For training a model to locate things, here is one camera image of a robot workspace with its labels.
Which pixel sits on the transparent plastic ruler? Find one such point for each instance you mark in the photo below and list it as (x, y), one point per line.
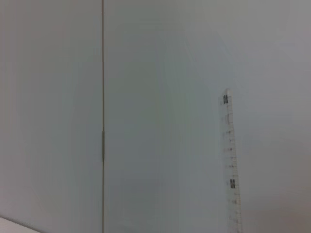
(230, 145)

